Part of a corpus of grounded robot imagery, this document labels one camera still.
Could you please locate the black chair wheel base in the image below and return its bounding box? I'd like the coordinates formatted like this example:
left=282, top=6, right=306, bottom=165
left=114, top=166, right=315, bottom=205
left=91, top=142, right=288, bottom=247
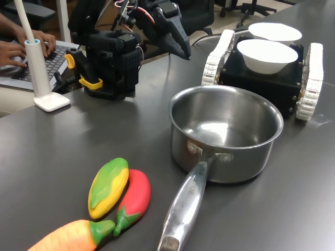
left=219, top=0, right=278, bottom=28

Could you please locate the person's right hand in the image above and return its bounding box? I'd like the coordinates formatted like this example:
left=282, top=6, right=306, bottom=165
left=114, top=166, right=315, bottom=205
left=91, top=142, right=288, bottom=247
left=0, top=40, right=29, bottom=69

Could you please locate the silver laptop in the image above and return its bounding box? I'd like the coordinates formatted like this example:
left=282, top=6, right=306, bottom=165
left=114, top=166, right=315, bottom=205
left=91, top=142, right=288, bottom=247
left=0, top=39, right=82, bottom=92

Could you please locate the white bowl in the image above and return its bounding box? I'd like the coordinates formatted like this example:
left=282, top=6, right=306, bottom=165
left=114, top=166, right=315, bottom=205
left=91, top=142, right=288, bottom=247
left=248, top=22, right=303, bottom=42
left=236, top=39, right=299, bottom=75

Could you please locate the small black camera board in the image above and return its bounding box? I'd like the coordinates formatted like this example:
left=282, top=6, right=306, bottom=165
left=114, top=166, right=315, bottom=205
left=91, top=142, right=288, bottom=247
left=111, top=0, right=137, bottom=31

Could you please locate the steel pan with long handle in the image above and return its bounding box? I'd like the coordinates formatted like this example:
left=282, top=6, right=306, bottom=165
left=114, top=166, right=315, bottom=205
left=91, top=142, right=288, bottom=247
left=157, top=85, right=285, bottom=251

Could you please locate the red toy chilli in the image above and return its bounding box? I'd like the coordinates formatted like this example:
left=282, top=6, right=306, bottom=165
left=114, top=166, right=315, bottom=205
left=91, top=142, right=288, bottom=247
left=113, top=169, right=152, bottom=237

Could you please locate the orange toy carrot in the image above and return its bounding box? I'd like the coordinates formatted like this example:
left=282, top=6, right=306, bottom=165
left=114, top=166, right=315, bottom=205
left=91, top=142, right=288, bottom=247
left=27, top=219, right=116, bottom=251

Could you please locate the yellow green toy corn cob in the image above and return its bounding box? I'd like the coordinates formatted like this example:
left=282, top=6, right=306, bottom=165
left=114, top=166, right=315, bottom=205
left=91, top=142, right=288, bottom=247
left=87, top=157, right=130, bottom=220

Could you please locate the long black cable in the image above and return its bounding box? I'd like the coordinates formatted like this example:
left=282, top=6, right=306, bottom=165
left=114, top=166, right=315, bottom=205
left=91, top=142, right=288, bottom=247
left=166, top=52, right=173, bottom=79

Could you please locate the grey office chair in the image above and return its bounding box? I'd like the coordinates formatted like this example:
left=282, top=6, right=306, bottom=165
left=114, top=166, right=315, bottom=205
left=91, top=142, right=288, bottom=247
left=2, top=1, right=56, bottom=29

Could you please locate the person's left hand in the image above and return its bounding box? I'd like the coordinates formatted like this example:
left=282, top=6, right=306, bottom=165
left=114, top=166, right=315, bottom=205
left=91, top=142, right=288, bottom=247
left=30, top=29, right=57, bottom=57

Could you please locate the black and yellow clip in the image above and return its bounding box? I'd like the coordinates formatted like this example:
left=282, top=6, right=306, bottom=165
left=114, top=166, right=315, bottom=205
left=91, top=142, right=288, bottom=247
left=54, top=48, right=104, bottom=92

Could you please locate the clear tape strip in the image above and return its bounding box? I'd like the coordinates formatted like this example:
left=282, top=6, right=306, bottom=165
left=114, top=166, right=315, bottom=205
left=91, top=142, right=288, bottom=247
left=314, top=113, right=333, bottom=128

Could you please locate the black white-tracked small vehicle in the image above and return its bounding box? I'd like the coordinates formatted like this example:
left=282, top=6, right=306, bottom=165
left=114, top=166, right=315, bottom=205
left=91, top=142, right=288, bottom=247
left=200, top=29, right=325, bottom=121

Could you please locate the white upright pole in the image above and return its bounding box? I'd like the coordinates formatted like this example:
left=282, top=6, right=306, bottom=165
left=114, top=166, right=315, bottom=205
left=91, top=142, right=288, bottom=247
left=56, top=0, right=72, bottom=42

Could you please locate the white post with square foot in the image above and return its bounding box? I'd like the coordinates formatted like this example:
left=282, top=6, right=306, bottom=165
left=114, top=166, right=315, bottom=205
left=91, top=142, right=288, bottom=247
left=14, top=0, right=71, bottom=112

